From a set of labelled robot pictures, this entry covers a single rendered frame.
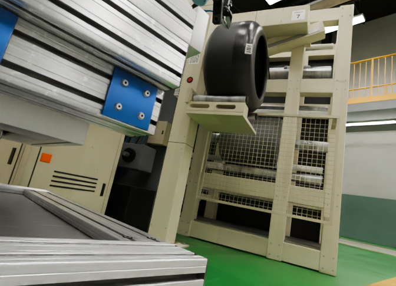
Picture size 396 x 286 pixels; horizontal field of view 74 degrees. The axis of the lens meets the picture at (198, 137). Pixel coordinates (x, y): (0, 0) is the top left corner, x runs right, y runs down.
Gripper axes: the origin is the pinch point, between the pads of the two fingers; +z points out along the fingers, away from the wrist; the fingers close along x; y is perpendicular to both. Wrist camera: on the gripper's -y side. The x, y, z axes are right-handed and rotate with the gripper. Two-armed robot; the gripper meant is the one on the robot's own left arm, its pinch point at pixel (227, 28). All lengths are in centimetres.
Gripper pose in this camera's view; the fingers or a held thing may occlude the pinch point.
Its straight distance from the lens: 154.2
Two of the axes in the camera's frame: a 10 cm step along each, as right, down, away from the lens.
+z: 3.6, 3.9, 8.4
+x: -9.0, -0.8, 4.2
